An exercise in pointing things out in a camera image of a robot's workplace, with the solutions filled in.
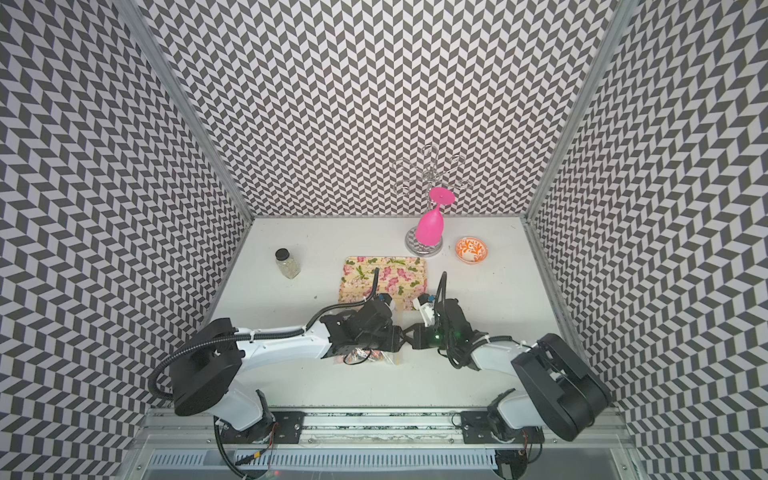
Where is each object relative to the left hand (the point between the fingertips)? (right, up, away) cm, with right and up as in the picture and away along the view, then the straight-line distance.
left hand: (399, 342), depth 82 cm
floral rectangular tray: (+1, +15, +19) cm, 25 cm away
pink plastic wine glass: (+9, +33, +3) cm, 34 cm away
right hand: (+1, 0, +2) cm, 2 cm away
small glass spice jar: (-36, +20, +14) cm, 44 cm away
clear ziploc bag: (-1, -5, 0) cm, 5 cm away
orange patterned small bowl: (+26, +25, +23) cm, 43 cm away
